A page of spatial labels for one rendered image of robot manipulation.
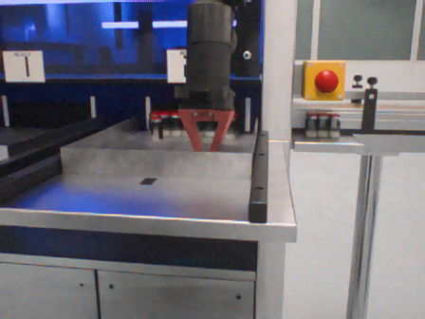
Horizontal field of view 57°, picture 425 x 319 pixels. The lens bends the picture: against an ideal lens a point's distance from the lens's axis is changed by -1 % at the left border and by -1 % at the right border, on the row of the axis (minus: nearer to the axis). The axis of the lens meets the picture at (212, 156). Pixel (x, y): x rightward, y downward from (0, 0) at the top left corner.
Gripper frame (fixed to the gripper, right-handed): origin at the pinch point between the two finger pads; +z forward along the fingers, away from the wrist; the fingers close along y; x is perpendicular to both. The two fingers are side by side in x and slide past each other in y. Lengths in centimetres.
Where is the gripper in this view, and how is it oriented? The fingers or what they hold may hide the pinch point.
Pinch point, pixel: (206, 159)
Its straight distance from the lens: 52.3
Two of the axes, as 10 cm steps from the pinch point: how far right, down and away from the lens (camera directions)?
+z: -0.2, 10.0, 0.9
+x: -9.9, -0.4, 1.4
